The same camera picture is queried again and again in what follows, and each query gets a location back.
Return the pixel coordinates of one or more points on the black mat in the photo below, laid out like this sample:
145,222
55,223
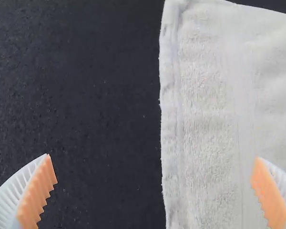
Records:
85,95

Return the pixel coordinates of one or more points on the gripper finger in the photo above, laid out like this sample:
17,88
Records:
21,195
274,198

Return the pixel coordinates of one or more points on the pale towel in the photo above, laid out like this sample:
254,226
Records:
205,95

